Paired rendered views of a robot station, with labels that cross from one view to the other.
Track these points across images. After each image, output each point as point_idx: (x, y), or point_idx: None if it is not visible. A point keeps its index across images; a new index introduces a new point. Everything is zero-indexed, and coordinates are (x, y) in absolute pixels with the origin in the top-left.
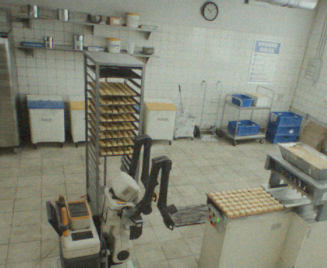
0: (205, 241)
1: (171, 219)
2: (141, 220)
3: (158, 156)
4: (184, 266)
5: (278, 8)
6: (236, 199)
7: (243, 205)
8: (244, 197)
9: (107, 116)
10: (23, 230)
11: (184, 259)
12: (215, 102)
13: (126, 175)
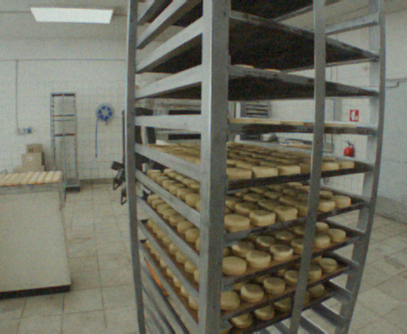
0: (64, 238)
1: (115, 177)
2: (143, 184)
3: None
4: (84, 300)
5: None
6: (34, 177)
7: (35, 174)
8: (21, 177)
9: (231, 145)
10: (332, 330)
11: (78, 308)
12: None
13: (159, 142)
